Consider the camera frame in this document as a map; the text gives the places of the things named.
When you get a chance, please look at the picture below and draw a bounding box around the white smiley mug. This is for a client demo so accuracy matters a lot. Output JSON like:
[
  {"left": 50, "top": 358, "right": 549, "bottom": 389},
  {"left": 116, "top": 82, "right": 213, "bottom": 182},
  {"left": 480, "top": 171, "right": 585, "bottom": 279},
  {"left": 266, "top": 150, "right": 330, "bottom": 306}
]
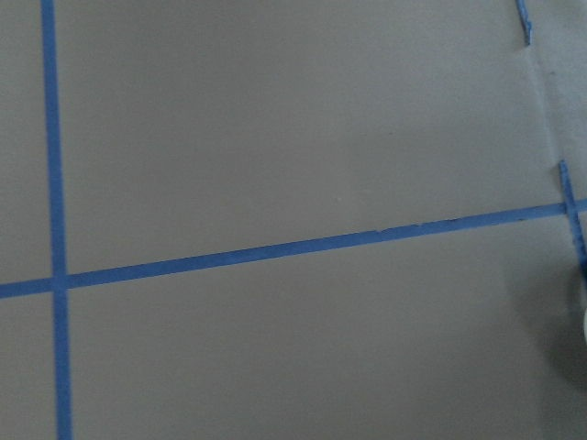
[{"left": 581, "top": 309, "right": 587, "bottom": 343}]

